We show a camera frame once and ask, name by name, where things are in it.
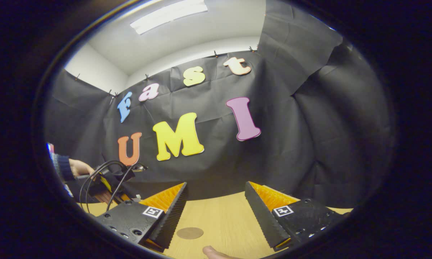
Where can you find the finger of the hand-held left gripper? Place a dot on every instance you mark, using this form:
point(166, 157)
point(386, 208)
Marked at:
point(106, 198)

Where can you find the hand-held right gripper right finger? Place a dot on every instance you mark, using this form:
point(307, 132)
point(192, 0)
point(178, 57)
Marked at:
point(262, 216)

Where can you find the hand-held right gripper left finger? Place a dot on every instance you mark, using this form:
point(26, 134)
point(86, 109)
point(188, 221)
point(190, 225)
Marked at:
point(173, 216)

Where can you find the round brown coaster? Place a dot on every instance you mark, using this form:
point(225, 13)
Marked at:
point(190, 233)

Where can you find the wooden desktop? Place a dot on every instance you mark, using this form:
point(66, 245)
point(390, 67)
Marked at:
point(223, 223)

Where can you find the computer monitor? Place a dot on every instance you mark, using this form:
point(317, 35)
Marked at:
point(50, 147)

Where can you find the black backdrop cloth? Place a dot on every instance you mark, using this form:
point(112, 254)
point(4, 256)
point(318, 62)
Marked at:
point(273, 144)

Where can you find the ceiling light panel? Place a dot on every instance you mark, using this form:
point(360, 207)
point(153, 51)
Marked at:
point(169, 16)

